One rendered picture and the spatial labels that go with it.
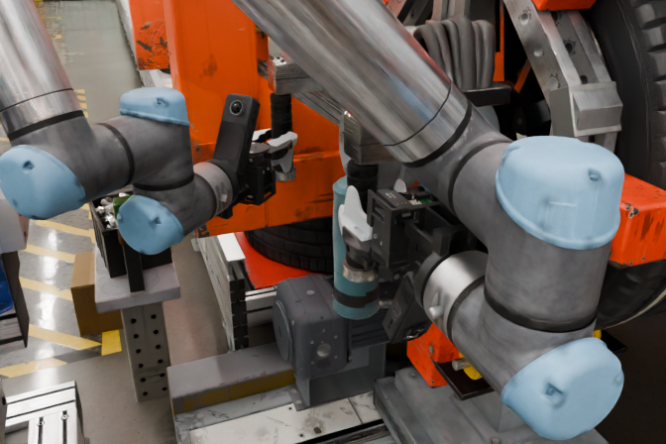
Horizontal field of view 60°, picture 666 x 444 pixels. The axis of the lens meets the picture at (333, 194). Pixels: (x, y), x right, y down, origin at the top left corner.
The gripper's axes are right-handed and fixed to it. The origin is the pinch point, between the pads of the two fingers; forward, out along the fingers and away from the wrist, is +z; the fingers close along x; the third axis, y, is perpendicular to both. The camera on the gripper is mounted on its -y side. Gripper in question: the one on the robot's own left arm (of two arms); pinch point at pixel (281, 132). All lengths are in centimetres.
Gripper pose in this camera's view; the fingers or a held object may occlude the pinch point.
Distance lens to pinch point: 98.6
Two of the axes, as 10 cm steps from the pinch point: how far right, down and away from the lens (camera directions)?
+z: 4.1, -3.7, 8.3
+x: 9.1, 1.6, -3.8
